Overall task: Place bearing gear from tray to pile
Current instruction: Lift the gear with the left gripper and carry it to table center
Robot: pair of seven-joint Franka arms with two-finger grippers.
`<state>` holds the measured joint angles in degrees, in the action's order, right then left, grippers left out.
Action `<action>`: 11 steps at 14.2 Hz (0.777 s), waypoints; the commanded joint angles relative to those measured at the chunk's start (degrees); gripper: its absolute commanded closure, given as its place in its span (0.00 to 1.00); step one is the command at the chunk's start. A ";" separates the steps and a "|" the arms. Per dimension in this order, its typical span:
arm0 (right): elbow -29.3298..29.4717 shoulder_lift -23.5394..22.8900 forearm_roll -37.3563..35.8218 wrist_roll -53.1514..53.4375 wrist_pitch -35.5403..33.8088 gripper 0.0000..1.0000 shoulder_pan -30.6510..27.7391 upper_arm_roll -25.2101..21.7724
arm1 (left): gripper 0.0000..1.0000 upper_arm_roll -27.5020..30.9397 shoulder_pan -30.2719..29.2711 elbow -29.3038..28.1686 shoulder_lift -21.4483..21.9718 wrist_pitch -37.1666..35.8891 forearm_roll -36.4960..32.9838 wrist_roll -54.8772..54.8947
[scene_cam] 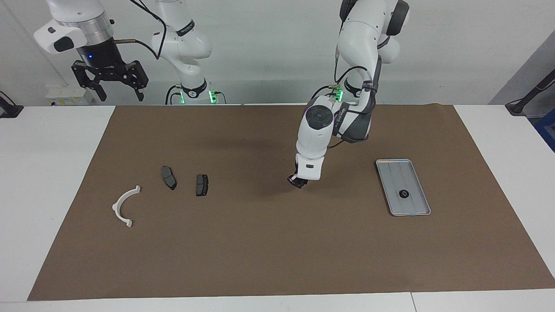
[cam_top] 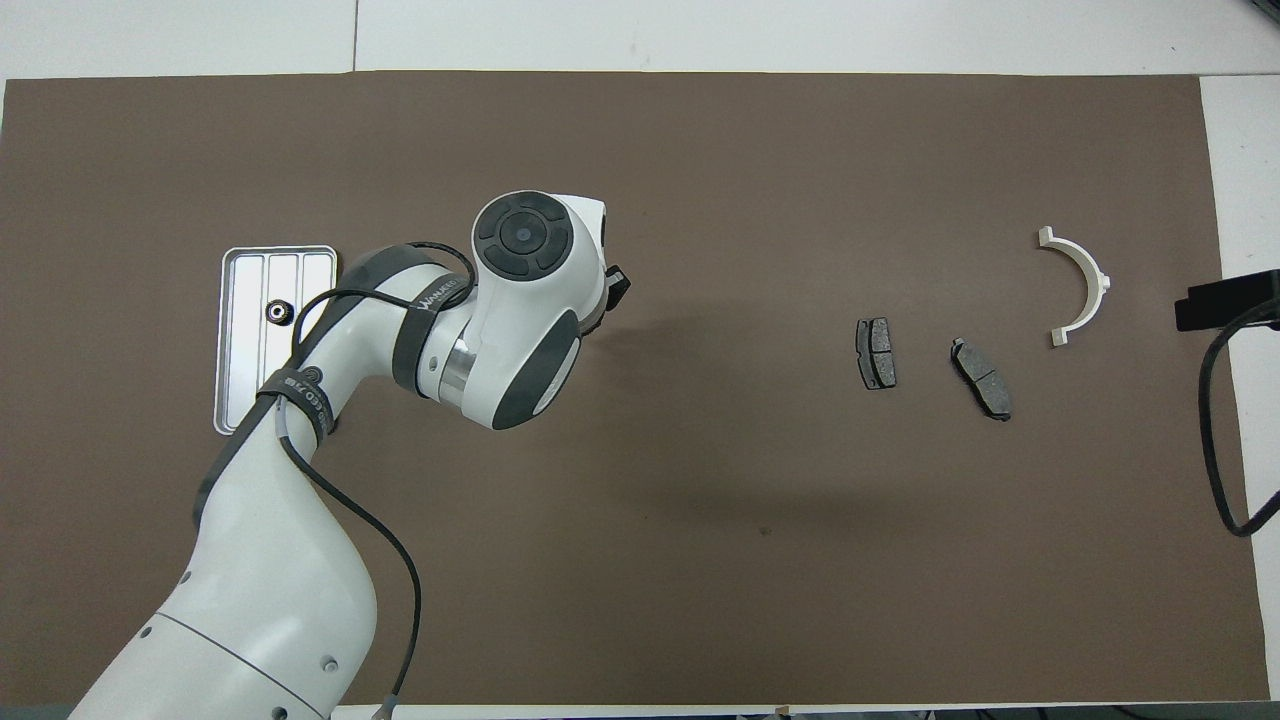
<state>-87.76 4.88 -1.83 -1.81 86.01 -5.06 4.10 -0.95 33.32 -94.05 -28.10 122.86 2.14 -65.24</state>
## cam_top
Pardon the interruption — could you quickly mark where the elongated dark brake pad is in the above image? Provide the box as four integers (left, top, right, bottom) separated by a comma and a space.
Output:
950, 337, 1013, 422

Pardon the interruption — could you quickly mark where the brown table mat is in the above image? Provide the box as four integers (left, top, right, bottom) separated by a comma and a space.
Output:
0, 70, 1271, 707

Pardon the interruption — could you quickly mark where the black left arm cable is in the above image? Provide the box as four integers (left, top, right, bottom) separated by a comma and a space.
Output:
270, 240, 479, 720

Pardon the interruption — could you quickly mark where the white semicircular clamp bracket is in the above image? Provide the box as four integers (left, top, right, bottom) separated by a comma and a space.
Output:
1037, 226, 1112, 349

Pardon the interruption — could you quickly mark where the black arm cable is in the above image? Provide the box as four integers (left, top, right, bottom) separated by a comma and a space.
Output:
1198, 298, 1280, 538
270, 240, 479, 720

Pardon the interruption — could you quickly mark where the rectangular dark brake pad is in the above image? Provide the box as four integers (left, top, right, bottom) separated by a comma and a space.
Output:
855, 317, 898, 391

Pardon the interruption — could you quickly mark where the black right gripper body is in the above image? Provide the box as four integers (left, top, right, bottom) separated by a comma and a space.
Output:
1220, 270, 1280, 329

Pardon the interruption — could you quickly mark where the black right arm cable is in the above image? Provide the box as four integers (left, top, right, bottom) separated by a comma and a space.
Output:
1198, 298, 1280, 538

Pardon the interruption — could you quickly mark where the silver metal tray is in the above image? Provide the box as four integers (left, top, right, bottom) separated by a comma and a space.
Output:
213, 246, 341, 436

